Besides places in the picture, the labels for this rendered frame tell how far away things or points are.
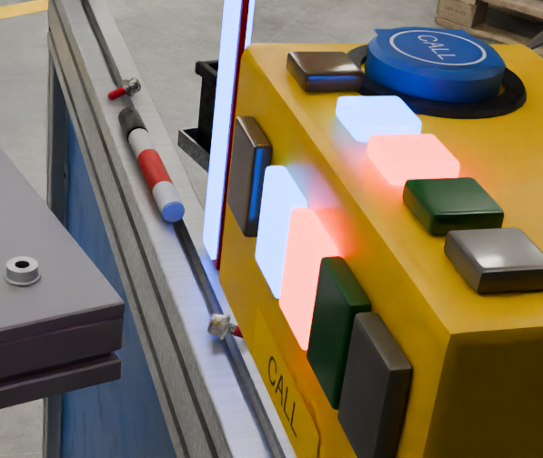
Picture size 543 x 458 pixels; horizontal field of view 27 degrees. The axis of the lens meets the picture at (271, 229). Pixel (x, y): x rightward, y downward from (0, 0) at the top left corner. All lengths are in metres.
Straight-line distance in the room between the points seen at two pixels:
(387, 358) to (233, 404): 0.31
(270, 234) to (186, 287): 0.32
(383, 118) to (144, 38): 3.20
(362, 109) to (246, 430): 0.26
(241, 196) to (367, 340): 0.10
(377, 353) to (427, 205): 0.04
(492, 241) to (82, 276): 0.22
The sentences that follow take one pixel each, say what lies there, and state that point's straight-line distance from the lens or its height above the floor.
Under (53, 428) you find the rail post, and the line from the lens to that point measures 1.36.
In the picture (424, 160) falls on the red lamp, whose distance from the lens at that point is 0.27.
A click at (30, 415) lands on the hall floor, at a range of 1.91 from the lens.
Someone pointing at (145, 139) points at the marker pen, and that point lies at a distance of 0.75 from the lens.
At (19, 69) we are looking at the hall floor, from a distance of 3.21.
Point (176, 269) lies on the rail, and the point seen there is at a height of 0.86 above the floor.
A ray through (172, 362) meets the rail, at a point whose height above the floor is 0.83.
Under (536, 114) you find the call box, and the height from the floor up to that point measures 1.07.
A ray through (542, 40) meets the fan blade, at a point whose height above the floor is 0.94.
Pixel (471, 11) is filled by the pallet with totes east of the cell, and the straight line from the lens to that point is 3.87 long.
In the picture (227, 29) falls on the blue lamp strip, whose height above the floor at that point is 1.00.
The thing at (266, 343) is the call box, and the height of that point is 1.00.
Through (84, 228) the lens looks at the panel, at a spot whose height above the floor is 0.66.
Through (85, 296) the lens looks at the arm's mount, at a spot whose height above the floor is 0.96.
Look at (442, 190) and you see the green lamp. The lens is 0.26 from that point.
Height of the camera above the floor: 1.19
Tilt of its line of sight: 29 degrees down
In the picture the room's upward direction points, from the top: 7 degrees clockwise
